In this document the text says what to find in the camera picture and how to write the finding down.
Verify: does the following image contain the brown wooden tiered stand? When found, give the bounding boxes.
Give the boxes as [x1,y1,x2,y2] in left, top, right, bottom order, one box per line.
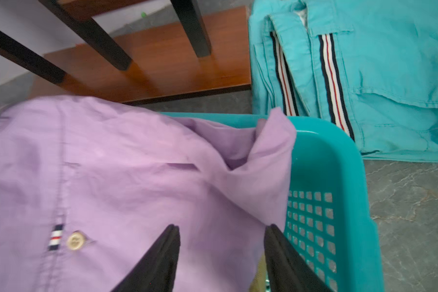
[0,1,251,104]

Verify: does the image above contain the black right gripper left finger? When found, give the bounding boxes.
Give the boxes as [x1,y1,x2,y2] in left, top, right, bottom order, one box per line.
[113,224,181,292]

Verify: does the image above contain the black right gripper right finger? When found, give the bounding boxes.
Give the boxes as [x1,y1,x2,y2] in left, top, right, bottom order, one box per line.
[264,225,331,292]

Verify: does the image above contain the teal plastic basket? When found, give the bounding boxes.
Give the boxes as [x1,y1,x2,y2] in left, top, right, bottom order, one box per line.
[160,112,384,292]

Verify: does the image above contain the folded teal pants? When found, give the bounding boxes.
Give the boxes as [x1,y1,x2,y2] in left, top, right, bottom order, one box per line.
[248,0,438,163]

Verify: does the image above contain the beige pants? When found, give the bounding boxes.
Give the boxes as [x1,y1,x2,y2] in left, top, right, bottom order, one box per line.
[248,254,267,292]

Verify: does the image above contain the purple pants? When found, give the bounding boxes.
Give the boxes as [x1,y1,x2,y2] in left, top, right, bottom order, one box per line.
[0,96,296,292]

